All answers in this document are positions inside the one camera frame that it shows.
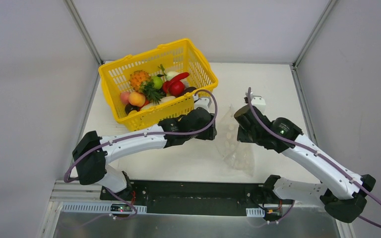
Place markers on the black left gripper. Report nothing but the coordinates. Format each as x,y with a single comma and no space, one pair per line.
208,132

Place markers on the white toy onion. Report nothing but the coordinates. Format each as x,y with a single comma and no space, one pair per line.
170,75

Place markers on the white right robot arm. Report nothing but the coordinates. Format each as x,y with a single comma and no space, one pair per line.
335,193

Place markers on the clear zip top bag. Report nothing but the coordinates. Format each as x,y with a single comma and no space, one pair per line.
236,155

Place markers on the red toy chili pepper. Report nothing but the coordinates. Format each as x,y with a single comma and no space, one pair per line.
176,78

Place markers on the green toy apple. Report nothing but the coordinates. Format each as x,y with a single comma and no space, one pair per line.
157,82

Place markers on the pink toy peach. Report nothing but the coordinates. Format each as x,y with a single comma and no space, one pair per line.
124,97

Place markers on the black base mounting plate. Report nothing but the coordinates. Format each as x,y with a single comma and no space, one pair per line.
199,198

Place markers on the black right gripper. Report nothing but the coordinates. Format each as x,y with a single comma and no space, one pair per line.
243,132

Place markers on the yellow plastic shopping basket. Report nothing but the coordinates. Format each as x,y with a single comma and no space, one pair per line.
180,56

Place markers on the white toy radish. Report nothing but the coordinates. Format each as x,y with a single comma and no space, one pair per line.
163,100

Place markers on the purple toy eggplant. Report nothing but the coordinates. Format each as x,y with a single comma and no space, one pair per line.
187,90

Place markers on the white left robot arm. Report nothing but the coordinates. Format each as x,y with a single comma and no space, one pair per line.
93,154

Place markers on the orange toy pineapple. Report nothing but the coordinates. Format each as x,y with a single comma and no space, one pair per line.
141,82

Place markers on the orange toy peach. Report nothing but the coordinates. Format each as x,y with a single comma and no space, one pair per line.
136,99

